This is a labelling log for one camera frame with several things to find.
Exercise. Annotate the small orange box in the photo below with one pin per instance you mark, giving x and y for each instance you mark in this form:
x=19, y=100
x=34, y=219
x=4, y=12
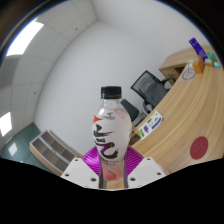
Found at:
x=198, y=65

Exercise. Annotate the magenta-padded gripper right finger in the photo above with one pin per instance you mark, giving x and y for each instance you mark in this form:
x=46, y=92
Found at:
x=143, y=170

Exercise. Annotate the wooden glass-door shelf cabinet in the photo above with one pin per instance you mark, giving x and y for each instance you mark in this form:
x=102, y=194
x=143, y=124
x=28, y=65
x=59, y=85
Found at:
x=53, y=155

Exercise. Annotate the clear black-capped drink bottle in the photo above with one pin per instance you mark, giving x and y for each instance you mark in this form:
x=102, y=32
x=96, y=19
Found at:
x=110, y=133

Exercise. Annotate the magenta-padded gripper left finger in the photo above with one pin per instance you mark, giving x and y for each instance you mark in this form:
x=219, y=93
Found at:
x=81, y=170

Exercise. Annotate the round clear glass dish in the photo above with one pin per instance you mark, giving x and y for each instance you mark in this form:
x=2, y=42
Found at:
x=188, y=71

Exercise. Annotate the small light blue box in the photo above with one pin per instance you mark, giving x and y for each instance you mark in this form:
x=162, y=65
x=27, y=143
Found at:
x=216, y=65

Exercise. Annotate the flat round red coaster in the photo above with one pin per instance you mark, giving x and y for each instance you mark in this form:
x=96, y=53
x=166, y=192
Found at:
x=199, y=147

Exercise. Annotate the black mesh office chair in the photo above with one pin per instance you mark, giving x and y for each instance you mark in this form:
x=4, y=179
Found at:
x=151, y=88

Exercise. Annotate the white green printed leaflet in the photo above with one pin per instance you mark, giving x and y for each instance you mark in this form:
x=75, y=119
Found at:
x=150, y=125

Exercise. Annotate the low wooden side desk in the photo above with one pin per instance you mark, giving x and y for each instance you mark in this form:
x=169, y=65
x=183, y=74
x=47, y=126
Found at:
x=175, y=65

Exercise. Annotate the small yellow packet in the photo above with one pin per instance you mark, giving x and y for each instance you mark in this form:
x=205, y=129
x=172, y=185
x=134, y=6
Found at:
x=207, y=62

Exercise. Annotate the purple standing card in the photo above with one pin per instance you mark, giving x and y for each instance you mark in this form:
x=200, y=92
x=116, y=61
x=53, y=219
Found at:
x=198, y=48

